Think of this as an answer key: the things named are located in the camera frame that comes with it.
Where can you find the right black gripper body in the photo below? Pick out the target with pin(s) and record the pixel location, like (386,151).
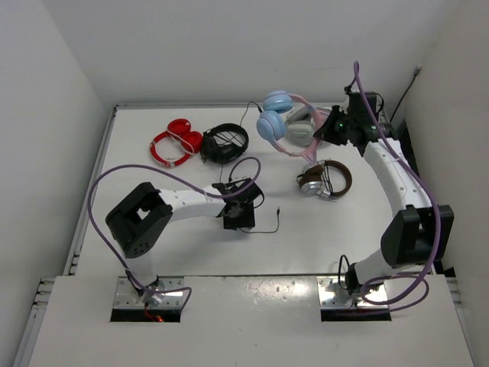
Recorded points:
(352,122)

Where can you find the pink blue cat-ear headphones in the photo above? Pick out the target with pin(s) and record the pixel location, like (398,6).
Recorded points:
(271,127)

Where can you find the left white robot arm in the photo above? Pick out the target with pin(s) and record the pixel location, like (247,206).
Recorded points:
(137,222)

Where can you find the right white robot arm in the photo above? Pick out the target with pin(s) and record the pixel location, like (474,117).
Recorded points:
(419,230)

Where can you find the white grey headphones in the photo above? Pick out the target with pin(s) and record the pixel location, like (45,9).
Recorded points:
(300,127)

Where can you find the brown silver headphones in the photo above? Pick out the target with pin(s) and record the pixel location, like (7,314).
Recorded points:
(315,180)

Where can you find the black headphones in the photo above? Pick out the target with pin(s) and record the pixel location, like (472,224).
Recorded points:
(224,144)

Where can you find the red headphones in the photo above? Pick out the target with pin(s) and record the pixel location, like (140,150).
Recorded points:
(180,132)

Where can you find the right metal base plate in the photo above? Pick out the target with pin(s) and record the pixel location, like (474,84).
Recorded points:
(333,297)

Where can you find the metal base plate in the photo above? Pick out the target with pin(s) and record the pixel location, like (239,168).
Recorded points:
(169,296)
(333,297)

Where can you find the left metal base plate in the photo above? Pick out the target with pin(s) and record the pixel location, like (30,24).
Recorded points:
(169,296)

